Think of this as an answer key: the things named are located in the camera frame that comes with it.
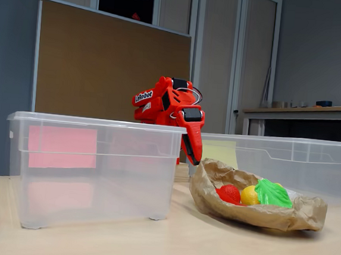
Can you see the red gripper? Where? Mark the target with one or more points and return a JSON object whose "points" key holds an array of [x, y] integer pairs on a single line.
{"points": [[194, 131]]}

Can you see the clear plastic bin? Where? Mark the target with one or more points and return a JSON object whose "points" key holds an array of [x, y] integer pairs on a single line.
{"points": [[123, 189], [318, 176]]}

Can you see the red toy strawberry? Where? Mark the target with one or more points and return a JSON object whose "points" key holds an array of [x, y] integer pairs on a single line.
{"points": [[229, 193]]}

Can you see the yellow paper note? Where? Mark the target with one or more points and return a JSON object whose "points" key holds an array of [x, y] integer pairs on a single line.
{"points": [[219, 152]]}

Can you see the yellow toy lemon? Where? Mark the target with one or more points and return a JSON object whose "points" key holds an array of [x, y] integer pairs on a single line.
{"points": [[249, 195]]}

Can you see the dark blue round object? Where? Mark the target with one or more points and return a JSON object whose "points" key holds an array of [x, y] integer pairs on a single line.
{"points": [[324, 103]]}

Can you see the grey cabinet with doors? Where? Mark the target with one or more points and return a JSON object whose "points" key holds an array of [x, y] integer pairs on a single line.
{"points": [[254, 51]]}

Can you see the crumpled brown paper bag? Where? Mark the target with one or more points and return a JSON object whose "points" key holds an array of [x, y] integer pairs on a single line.
{"points": [[240, 214]]}

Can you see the green toy lettuce leaf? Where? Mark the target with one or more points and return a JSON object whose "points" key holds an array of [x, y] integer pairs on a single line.
{"points": [[272, 194]]}

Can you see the wooden sideboard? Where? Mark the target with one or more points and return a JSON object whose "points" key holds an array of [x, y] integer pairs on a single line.
{"points": [[309, 112]]}

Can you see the brown cork pinboard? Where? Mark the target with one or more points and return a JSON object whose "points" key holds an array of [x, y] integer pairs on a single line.
{"points": [[104, 68]]}

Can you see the red robot arm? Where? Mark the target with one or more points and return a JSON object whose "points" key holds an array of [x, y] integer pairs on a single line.
{"points": [[157, 102]]}

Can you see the wooden base block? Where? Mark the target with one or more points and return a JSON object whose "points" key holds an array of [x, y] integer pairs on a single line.
{"points": [[182, 173]]}

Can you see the pink paper note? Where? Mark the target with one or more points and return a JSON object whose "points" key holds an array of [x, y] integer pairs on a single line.
{"points": [[61, 145]]}

